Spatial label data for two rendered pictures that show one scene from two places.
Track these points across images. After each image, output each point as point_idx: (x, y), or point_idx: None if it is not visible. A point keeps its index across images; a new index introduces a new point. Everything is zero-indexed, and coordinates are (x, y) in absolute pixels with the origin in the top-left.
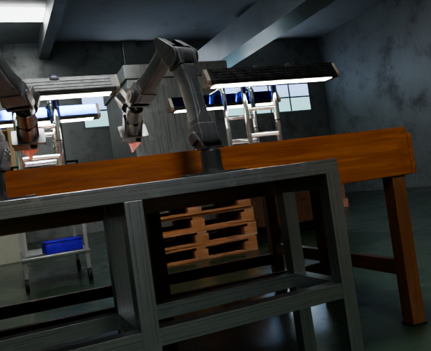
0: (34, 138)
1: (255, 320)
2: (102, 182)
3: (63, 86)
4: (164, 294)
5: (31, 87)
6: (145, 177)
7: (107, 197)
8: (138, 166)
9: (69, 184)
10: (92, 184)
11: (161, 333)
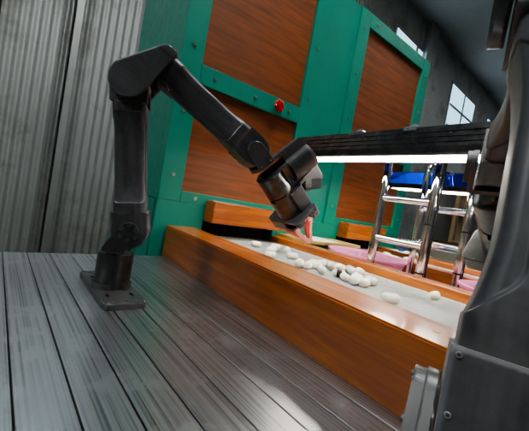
0: (288, 216)
1: None
2: (302, 330)
3: (413, 142)
4: None
5: (296, 139)
6: (381, 382)
7: None
8: (375, 343)
9: (265, 305)
10: (290, 326)
11: None
